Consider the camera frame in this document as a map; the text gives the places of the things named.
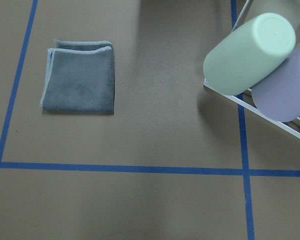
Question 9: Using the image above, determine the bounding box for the white wire cup rack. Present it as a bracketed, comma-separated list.
[203, 0, 300, 139]

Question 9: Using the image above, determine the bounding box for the grey folded cloth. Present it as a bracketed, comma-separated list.
[39, 39, 115, 114]

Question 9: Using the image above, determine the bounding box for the green cup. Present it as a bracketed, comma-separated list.
[203, 12, 296, 96]

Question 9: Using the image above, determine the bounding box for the purple cup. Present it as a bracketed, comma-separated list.
[251, 47, 300, 122]

